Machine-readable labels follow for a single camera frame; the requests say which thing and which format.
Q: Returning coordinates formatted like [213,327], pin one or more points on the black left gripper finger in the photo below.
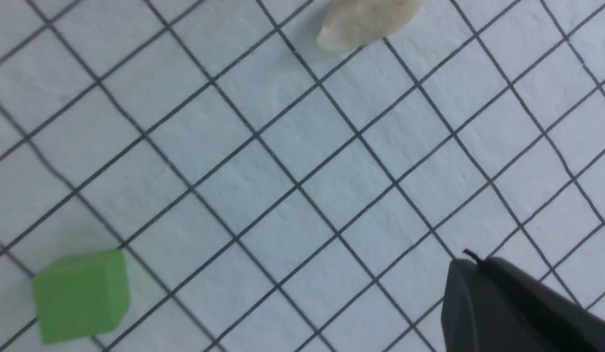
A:
[490,305]

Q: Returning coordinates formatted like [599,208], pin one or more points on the white dumpling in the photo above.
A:
[349,24]

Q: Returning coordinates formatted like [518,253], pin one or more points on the white checkered tablecloth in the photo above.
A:
[271,197]

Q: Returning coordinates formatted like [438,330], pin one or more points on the green foam cube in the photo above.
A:
[82,295]

